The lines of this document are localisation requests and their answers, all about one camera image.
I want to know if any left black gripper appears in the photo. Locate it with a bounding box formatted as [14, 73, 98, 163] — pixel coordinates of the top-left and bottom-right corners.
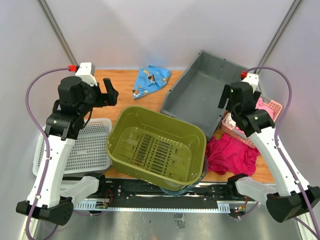
[78, 77, 118, 116]

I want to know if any large grey plastic bin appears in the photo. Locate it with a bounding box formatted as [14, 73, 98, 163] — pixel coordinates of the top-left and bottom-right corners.
[160, 50, 247, 141]

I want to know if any white perforated plastic basket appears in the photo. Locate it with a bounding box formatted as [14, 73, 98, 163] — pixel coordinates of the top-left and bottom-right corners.
[32, 117, 113, 176]

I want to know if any olive green plastic basin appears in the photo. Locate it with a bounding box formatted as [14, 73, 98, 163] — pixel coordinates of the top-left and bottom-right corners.
[106, 106, 207, 192]

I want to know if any clear blue plastic tub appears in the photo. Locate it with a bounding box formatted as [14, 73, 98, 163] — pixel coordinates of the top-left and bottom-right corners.
[160, 157, 209, 196]

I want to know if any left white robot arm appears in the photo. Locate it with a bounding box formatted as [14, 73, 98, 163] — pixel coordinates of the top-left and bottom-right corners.
[16, 76, 119, 226]

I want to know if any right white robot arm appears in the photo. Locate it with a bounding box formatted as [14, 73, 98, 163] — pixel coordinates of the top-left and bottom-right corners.
[218, 81, 320, 223]

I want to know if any pink plastic basket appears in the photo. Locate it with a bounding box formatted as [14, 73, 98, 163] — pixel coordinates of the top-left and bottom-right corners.
[221, 96, 283, 149]

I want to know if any light pink cloth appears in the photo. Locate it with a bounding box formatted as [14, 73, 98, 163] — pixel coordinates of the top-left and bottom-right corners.
[255, 97, 274, 120]

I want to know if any blue patterned cloth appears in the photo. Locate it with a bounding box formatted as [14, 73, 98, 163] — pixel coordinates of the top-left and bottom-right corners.
[132, 65, 172, 99]

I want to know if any magenta cloth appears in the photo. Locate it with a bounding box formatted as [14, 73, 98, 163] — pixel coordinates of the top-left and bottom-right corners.
[205, 133, 260, 176]

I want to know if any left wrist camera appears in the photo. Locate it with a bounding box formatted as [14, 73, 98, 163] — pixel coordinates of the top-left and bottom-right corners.
[75, 62, 98, 87]

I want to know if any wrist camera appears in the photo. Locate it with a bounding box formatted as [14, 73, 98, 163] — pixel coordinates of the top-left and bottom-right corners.
[75, 62, 98, 87]
[240, 70, 259, 92]

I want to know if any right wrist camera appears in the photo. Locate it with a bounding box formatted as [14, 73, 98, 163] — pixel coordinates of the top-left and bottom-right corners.
[240, 70, 259, 92]

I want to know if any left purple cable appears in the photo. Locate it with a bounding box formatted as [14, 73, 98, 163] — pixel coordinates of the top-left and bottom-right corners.
[25, 66, 76, 238]

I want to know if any purple cable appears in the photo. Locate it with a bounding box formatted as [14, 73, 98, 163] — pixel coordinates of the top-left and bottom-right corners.
[25, 66, 76, 238]
[243, 66, 320, 238]

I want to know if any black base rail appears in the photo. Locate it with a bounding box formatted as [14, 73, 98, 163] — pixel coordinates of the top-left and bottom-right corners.
[59, 177, 256, 210]

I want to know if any aluminium cable duct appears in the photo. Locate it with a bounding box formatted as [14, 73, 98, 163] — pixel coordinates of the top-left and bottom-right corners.
[74, 201, 231, 214]

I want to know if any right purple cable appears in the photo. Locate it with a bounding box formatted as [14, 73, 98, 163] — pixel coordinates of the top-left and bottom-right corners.
[243, 66, 320, 238]

